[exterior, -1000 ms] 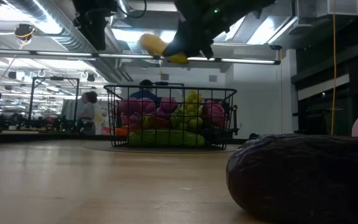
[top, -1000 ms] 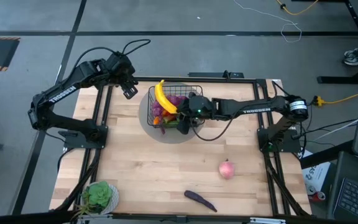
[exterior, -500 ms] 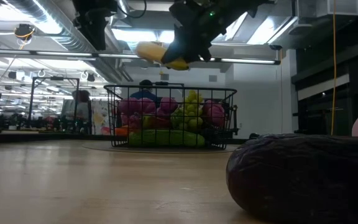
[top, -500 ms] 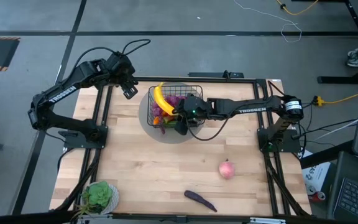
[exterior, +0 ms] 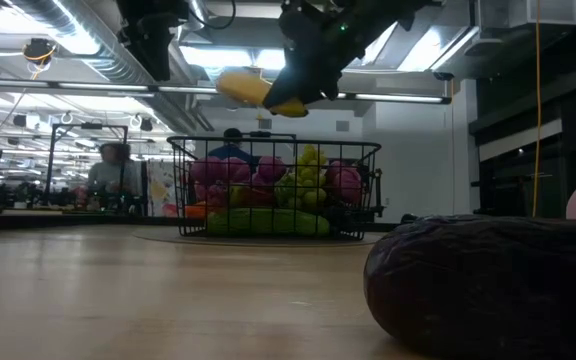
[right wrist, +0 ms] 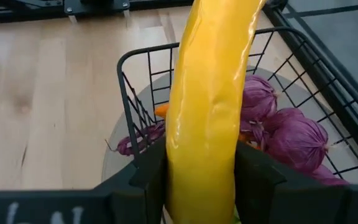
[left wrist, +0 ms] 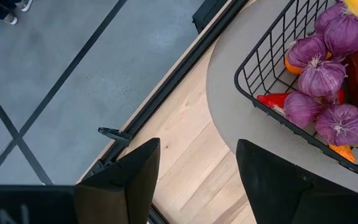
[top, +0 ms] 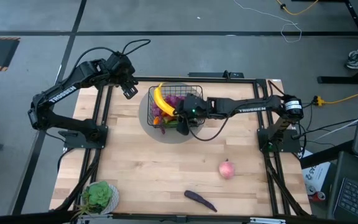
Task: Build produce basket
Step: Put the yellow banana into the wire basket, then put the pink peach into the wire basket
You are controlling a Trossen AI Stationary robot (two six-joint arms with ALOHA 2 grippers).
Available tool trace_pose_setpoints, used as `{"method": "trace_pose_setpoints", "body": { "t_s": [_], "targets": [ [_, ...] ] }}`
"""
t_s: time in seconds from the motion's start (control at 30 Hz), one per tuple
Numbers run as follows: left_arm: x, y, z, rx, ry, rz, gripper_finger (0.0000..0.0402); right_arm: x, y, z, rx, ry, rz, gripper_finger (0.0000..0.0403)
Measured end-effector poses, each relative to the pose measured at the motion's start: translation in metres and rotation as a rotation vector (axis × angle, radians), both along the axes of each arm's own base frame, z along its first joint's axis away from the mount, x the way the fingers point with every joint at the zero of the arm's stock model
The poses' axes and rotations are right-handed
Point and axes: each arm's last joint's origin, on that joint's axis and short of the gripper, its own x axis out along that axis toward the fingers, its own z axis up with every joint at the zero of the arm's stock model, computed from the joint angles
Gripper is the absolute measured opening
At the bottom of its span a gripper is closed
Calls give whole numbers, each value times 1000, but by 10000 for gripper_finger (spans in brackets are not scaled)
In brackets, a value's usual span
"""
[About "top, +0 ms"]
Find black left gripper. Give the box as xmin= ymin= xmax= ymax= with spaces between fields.
xmin=106 ymin=52 xmax=139 ymax=100

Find black desk frame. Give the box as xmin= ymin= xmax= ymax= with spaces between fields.
xmin=317 ymin=0 xmax=358 ymax=85

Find green succulent in white pot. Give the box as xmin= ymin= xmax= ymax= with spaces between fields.
xmin=70 ymin=180 xmax=120 ymax=218

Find yellow cable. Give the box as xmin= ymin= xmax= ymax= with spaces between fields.
xmin=275 ymin=0 xmax=319 ymax=16

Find thick white cable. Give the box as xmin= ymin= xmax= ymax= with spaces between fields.
xmin=315 ymin=107 xmax=358 ymax=141

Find black wire basket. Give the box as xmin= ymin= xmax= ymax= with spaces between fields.
xmin=147 ymin=85 xmax=206 ymax=129

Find red soda can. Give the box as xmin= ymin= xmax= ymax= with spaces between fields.
xmin=309 ymin=190 xmax=326 ymax=202

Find dark purple eggplant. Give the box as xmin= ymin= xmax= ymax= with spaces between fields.
xmin=183 ymin=190 xmax=218 ymax=213

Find black aluminium rig frame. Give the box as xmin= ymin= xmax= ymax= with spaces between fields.
xmin=50 ymin=70 xmax=312 ymax=224

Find yellow banana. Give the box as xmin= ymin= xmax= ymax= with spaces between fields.
xmin=153 ymin=82 xmax=177 ymax=118

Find silver metal bracket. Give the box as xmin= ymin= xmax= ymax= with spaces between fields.
xmin=249 ymin=217 xmax=287 ymax=224

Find yellow extension cord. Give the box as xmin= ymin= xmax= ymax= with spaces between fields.
xmin=313 ymin=91 xmax=358 ymax=107

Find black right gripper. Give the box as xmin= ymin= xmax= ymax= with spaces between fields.
xmin=174 ymin=93 xmax=209 ymax=121

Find black laptop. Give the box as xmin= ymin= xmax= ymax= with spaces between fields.
xmin=328 ymin=151 xmax=358 ymax=224

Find purple grape bunch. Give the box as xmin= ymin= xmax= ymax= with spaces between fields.
xmin=150 ymin=94 xmax=186 ymax=135

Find grey round mat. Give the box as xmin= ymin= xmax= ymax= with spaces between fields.
xmin=138 ymin=81 xmax=207 ymax=144

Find pink peach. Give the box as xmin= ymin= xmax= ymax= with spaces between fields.
xmin=218 ymin=158 xmax=236 ymax=180

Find thin white cable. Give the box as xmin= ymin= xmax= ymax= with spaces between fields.
xmin=233 ymin=0 xmax=303 ymax=44

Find white cardboard box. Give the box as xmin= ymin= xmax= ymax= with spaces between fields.
xmin=301 ymin=151 xmax=332 ymax=194

